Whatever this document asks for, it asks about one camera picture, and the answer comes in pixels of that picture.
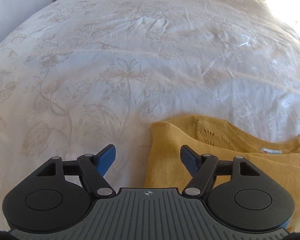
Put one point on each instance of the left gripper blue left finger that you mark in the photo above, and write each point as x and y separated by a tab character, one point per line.
93	168

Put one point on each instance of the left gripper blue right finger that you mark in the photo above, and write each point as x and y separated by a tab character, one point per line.
202	169

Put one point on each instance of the mustard yellow knit sweater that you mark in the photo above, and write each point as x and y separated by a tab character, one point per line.
208	135

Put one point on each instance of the white floral bedspread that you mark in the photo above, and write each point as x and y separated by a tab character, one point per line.
81	74

